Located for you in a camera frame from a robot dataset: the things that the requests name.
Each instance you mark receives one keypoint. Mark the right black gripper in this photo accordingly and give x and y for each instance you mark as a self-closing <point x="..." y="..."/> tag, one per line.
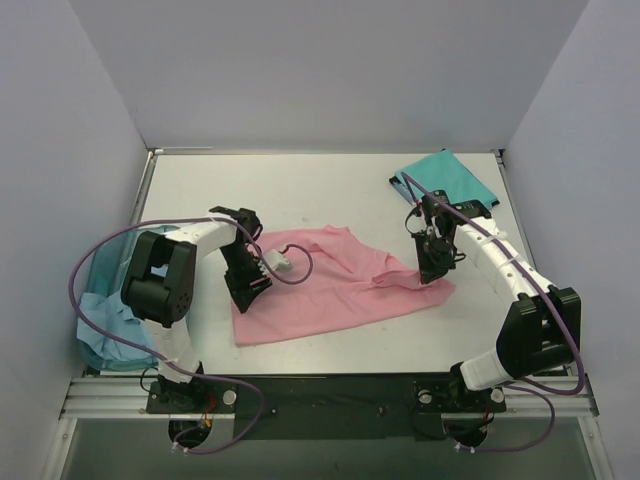
<point x="433" y="257"/>

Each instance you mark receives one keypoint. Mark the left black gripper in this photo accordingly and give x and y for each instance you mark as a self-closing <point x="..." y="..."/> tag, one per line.
<point x="248" y="282"/>

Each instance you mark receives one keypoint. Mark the pink t shirt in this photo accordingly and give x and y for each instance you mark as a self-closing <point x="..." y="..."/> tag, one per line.
<point x="351" y="285"/>

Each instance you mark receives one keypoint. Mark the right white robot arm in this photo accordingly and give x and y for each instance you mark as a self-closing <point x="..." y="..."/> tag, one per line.
<point x="542" y="327"/>

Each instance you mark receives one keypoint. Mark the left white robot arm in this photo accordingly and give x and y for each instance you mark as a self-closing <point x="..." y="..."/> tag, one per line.
<point x="159" y="284"/>

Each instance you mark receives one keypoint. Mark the dark folded shirt underneath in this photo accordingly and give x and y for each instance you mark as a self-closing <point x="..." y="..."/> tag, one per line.
<point x="406" y="190"/>

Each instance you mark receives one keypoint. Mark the teal folded t shirt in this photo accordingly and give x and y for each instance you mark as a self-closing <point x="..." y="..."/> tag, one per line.
<point x="443" y="171"/>

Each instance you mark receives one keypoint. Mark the light blue t shirt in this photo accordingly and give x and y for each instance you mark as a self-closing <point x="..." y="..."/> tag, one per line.
<point x="112" y="315"/>

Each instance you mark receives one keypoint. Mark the teal plastic bin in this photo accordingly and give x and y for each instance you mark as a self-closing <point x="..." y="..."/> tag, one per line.
<point x="106" y="275"/>

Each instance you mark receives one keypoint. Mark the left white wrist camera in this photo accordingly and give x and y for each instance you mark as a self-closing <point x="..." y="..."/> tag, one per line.
<point x="277" y="261"/>

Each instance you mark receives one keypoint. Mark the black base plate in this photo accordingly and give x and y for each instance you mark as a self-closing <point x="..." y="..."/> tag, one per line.
<point x="426" y="406"/>

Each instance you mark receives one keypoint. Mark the aluminium front rail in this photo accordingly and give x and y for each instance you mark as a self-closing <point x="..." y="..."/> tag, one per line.
<point x="119" y="398"/>

